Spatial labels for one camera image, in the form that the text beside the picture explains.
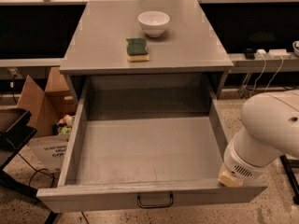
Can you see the black adapter on ledge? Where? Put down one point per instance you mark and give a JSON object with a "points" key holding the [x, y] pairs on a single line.
{"points": [[249, 54]]}

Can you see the white ceramic bowl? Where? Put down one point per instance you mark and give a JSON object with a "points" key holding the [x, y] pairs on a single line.
{"points": [[153, 23]]}

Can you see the colourful items in box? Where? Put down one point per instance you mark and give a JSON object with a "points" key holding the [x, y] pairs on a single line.
{"points": [[64, 125]]}

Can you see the brown cardboard box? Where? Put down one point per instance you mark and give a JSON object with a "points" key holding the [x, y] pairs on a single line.
{"points": [[47, 108]]}

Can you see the black stand left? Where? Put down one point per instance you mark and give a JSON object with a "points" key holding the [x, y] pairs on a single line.
{"points": [[15, 133]]}

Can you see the grey top drawer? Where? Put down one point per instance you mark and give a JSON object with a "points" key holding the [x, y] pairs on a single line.
{"points": [[149, 141]]}

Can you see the grey drawer cabinet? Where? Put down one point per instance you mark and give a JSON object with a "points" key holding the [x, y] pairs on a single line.
{"points": [[109, 31]]}

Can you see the white power strip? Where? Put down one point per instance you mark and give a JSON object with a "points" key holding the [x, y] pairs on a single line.
{"points": [[272, 54]]}

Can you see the black stand leg right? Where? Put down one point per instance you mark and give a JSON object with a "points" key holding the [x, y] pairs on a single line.
{"points": [[289, 165]]}

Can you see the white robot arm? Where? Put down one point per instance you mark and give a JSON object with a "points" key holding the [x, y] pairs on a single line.
{"points": [[270, 129]]}

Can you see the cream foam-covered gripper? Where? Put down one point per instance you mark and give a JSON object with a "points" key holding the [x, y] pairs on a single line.
{"points": [[239, 165]]}

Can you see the green yellow sponge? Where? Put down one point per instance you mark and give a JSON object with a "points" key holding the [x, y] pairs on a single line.
{"points": [[137, 50]]}

